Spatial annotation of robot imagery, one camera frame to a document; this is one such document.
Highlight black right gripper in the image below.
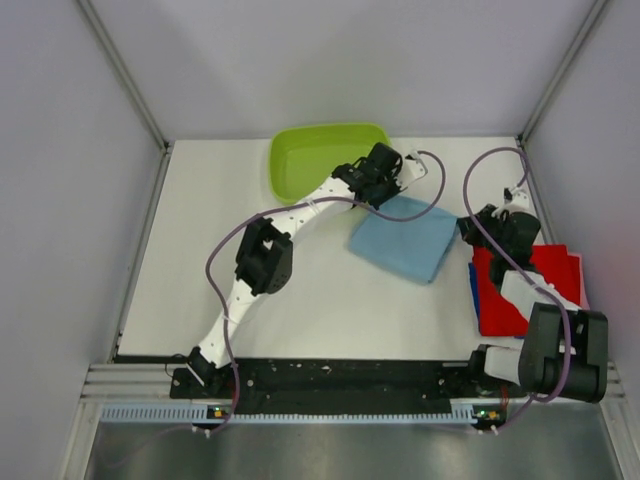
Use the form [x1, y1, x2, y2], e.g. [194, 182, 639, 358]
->
[457, 204, 510, 258]

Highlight light blue t shirt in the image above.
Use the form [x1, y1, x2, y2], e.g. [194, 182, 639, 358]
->
[348, 196, 457, 285]

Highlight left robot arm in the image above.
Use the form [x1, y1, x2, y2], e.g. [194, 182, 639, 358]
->
[187, 143, 426, 397]

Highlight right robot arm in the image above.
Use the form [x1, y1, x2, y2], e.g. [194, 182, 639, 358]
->
[457, 204, 608, 403]

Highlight blue white folded t shirt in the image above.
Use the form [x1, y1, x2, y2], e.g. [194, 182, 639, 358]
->
[468, 263, 481, 329]

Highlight green plastic basin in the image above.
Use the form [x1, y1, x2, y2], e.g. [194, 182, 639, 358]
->
[267, 122, 391, 205]

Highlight red folded t shirt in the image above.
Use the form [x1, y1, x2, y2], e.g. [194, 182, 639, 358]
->
[470, 245, 580, 338]

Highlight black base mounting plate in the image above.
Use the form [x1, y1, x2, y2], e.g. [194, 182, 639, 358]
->
[169, 355, 529, 416]

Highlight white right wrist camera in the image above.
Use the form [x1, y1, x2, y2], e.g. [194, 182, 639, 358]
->
[492, 186, 531, 218]

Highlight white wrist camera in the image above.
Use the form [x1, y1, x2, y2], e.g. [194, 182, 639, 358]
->
[396, 151, 428, 192]
[492, 186, 531, 218]

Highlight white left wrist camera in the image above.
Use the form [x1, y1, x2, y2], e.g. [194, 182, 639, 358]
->
[396, 151, 428, 192]

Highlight right aluminium corner post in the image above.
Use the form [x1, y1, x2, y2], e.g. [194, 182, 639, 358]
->
[515, 0, 614, 144]

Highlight aluminium corner post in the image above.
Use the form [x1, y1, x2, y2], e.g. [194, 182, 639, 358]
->
[74, 0, 170, 152]
[515, 0, 614, 144]

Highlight left aluminium corner post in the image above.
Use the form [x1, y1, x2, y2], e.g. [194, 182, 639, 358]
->
[74, 0, 170, 152]

